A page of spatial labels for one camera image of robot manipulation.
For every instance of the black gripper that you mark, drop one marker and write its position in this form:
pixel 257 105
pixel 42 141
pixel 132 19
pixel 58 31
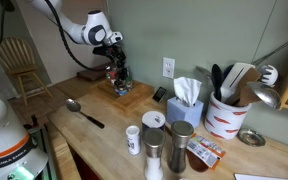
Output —
pixel 115 54

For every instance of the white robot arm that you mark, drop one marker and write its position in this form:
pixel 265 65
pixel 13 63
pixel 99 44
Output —
pixel 96 31

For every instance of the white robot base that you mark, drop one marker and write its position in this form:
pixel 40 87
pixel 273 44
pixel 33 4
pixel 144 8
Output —
pixel 20 158

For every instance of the wooden spice tray box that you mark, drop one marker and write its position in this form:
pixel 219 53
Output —
pixel 126 102

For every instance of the blue tissue box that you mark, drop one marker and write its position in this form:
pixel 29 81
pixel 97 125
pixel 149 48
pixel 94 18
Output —
pixel 185 104

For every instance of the dark wooden block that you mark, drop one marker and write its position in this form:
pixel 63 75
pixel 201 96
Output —
pixel 92 75

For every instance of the spice jars cluster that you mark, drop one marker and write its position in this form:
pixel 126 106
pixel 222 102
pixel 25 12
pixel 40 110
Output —
pixel 120 79

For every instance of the small black digital clock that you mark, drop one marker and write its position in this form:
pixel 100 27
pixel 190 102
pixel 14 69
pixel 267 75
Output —
pixel 159 95

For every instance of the navy white salt canister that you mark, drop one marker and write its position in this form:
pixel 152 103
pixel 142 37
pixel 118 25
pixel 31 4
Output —
pixel 153 119

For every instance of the small white spice shaker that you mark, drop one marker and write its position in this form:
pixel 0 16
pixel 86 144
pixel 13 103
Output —
pixel 133 139

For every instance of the salt grinder steel top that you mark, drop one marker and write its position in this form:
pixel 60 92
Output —
pixel 154 139

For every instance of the wooden chair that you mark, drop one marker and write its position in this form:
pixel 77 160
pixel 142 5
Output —
pixel 17 59

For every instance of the pepper grinder steel top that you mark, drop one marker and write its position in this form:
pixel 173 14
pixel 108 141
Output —
pixel 181 134

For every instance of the black plastic spatula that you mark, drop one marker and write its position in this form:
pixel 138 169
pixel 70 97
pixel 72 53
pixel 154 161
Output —
pixel 217 81

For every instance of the white flat spatula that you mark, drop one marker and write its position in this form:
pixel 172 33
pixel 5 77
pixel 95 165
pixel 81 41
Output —
pixel 234 76

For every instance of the white crock orange pattern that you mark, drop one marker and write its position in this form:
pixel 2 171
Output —
pixel 222 120

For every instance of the orange white packet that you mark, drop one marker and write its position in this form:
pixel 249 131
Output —
pixel 206 150

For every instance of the wooden spatula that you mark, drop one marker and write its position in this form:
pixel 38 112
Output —
pixel 239 98

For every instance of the small metal dish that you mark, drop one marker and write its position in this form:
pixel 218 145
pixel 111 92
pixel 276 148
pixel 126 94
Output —
pixel 251 137

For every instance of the white black slotted spoon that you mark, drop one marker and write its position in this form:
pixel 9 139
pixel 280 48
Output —
pixel 269 74

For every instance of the metal ladle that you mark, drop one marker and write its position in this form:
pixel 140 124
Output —
pixel 265 93

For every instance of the white paper sheet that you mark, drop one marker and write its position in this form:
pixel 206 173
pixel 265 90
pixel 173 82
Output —
pixel 238 176

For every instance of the white wall outlet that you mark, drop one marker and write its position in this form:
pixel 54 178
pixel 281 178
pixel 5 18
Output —
pixel 168 67

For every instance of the metal spoon black handle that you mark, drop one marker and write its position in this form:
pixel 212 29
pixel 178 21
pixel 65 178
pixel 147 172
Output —
pixel 74 106

